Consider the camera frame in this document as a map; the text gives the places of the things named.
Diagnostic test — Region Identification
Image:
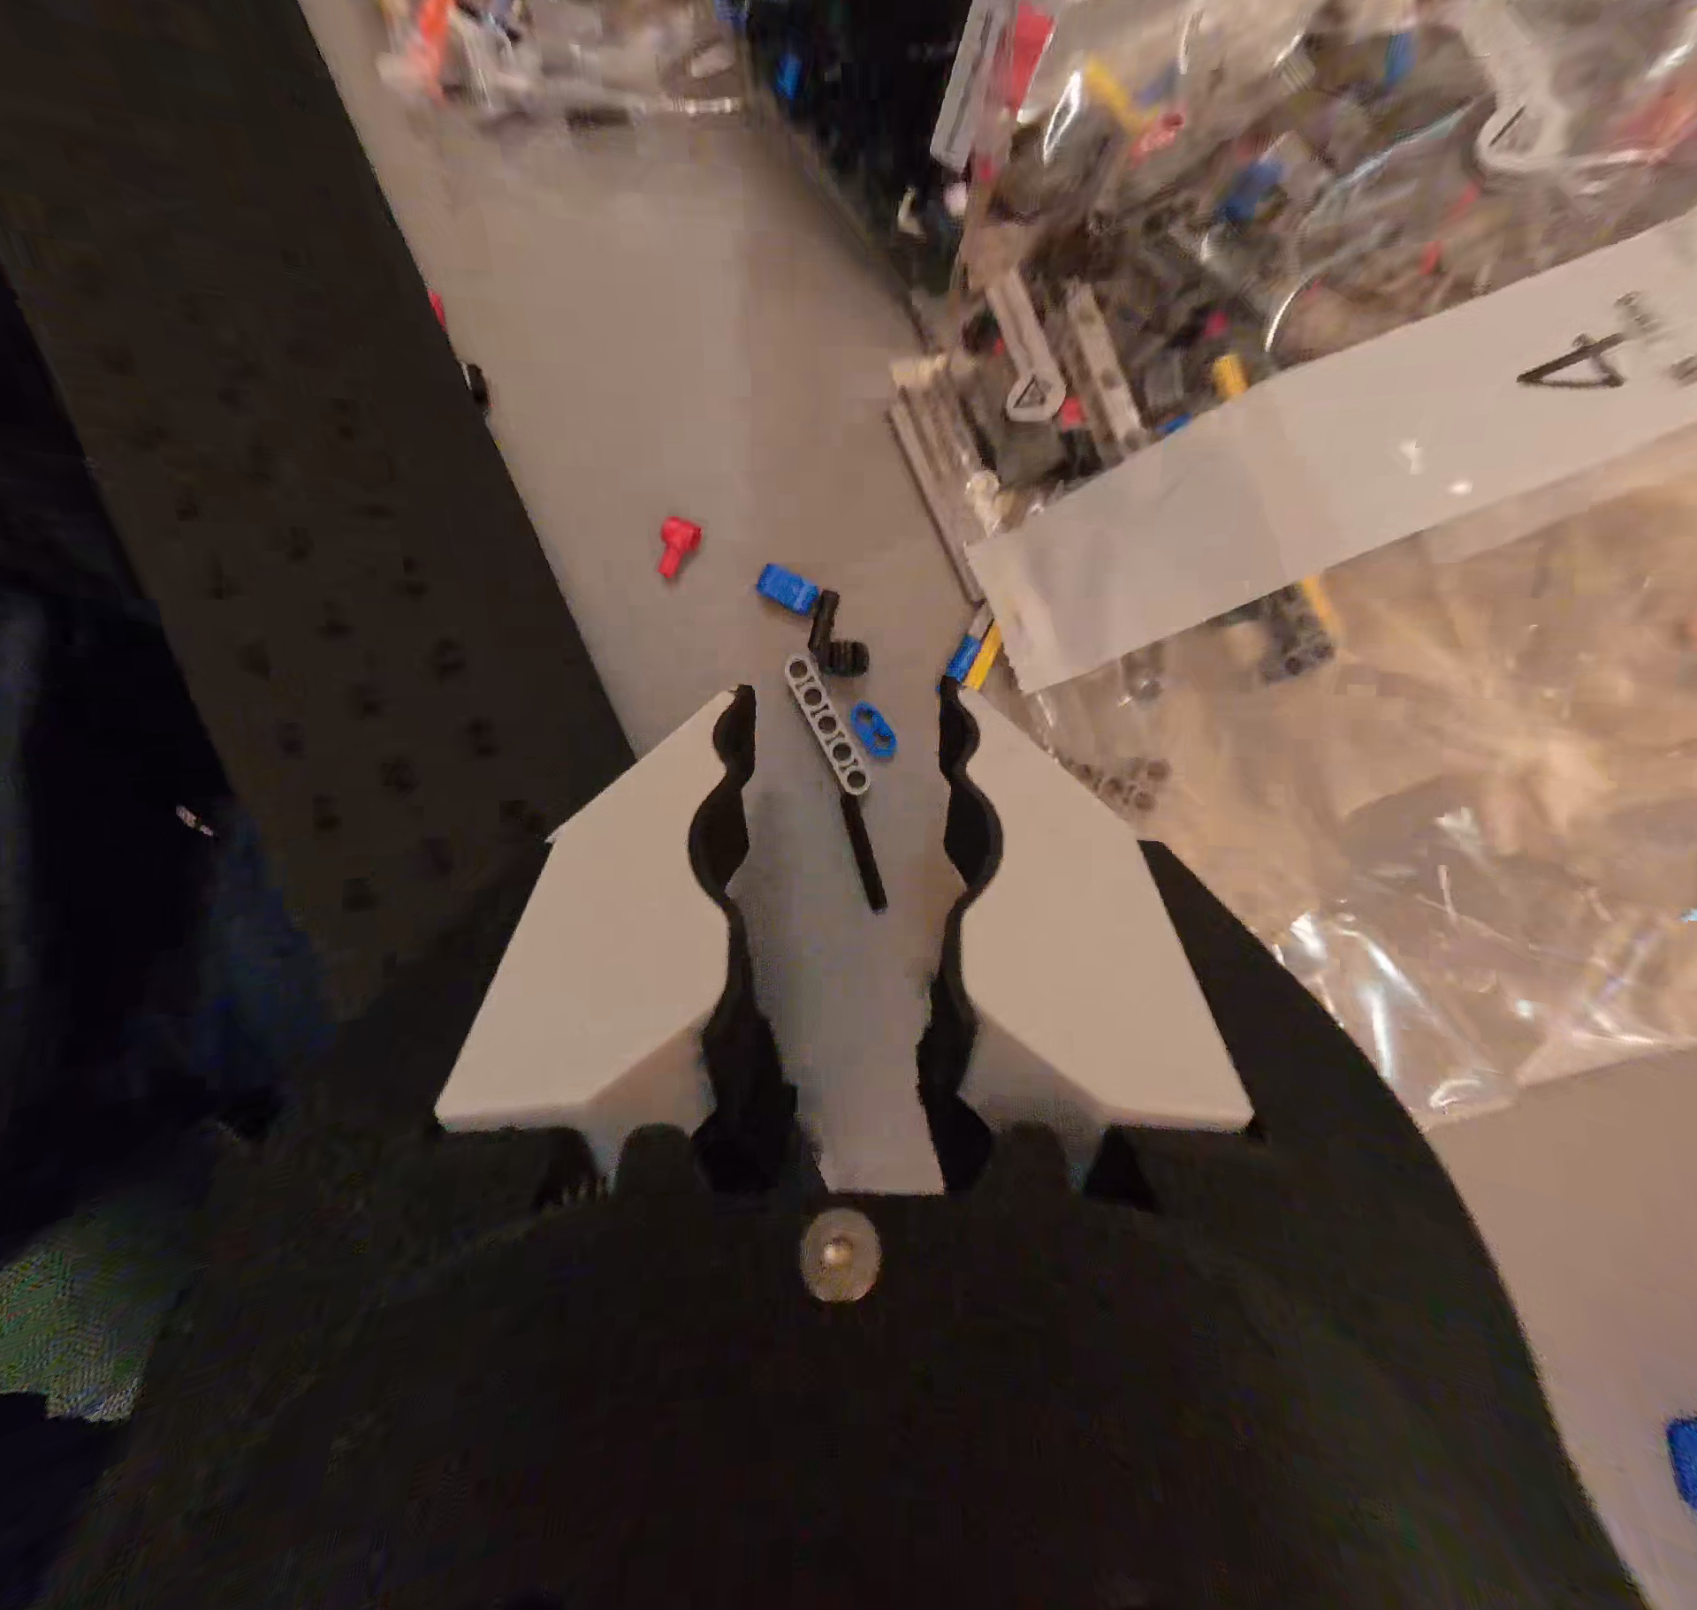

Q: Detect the clear lego parts bag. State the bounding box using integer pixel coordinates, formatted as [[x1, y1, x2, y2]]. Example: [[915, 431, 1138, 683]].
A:
[[888, 0, 1697, 696], [735, 0, 1049, 312], [1034, 469, 1697, 1126]]

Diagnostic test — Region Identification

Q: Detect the small opened clear bag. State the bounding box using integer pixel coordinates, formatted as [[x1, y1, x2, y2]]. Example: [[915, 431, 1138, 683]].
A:
[[337, 0, 752, 134]]

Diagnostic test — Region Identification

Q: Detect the light grey five-hole beam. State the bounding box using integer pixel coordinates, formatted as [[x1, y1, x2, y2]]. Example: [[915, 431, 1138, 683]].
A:
[[780, 651, 875, 801]]

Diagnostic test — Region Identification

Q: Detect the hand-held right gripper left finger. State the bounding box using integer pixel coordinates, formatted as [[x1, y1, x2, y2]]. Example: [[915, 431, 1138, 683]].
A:
[[432, 683, 761, 1170]]

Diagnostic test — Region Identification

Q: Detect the long black lego axle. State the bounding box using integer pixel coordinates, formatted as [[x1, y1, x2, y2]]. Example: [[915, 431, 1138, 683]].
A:
[[837, 793, 888, 916]]

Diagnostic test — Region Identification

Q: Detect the black dimpled mat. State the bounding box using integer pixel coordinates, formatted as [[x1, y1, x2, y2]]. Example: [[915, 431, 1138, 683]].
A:
[[0, 0, 640, 1020]]

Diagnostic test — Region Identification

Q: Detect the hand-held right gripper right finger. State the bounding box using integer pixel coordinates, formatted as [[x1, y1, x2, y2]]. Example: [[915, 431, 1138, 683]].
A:
[[915, 679, 1256, 1134]]

